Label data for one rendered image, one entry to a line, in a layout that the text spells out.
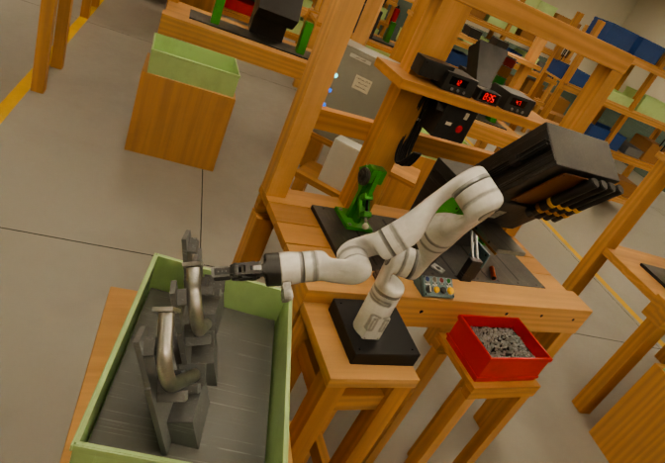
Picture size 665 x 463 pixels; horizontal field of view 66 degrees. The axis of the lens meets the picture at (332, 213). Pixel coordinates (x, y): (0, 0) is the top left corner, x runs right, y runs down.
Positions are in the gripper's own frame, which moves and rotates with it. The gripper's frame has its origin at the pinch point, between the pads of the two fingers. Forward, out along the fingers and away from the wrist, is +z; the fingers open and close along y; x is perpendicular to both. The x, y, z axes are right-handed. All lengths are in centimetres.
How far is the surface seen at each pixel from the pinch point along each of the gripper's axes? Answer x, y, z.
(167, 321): 9.3, 11.4, 8.8
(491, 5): -100, -50, -108
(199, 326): 10.9, -3.4, 4.2
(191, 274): -0.4, -0.1, 5.0
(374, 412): 43, -58, -45
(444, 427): 55, -75, -74
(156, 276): -4.9, -40.3, 18.5
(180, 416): 29.4, -6.0, 9.3
